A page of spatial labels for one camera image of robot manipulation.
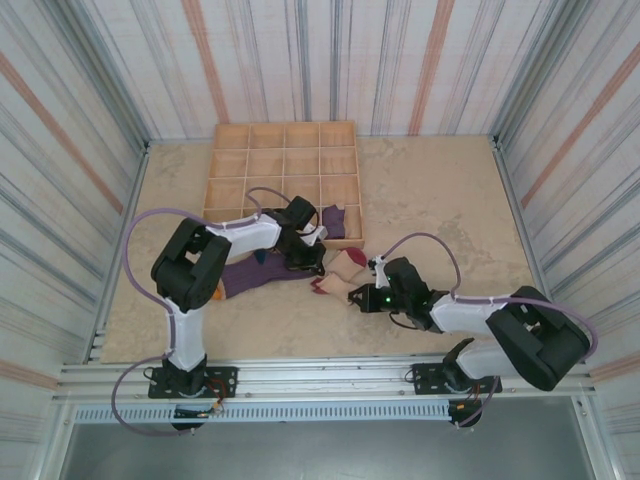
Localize purple sock orange stripes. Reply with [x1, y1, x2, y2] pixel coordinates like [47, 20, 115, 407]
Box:
[321, 203, 348, 240]

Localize aluminium mounting rail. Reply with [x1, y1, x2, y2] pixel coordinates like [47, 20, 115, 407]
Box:
[49, 355, 599, 402]

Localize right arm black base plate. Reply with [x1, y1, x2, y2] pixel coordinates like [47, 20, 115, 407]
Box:
[410, 363, 503, 396]

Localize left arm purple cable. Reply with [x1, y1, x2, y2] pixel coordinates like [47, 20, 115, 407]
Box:
[112, 187, 296, 441]

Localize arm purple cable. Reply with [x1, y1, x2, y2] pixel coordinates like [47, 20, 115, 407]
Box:
[372, 232, 599, 429]
[112, 187, 296, 441]

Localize purple sock teal toe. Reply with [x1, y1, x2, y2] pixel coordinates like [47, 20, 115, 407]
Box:
[214, 251, 312, 302]

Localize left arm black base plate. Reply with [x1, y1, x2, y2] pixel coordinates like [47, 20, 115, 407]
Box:
[147, 366, 239, 400]

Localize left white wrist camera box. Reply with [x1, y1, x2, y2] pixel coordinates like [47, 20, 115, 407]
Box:
[299, 224, 327, 247]

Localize slotted white cable duct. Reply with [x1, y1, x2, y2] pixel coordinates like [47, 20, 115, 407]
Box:
[72, 402, 454, 425]

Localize wooden compartment tray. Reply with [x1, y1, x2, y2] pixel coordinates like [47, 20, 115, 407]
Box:
[201, 122, 366, 250]

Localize beige sock red toe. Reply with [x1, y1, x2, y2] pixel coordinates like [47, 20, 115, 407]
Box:
[309, 248, 369, 296]

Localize red black base wires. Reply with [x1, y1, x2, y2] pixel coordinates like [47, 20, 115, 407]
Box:
[449, 382, 490, 416]
[205, 377, 230, 417]

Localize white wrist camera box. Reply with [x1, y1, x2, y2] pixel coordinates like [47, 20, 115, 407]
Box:
[367, 254, 392, 290]
[299, 224, 327, 247]

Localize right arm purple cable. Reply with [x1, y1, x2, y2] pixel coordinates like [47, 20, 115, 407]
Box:
[372, 232, 599, 429]

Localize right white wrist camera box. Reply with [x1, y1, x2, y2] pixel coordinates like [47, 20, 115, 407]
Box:
[367, 254, 392, 290]

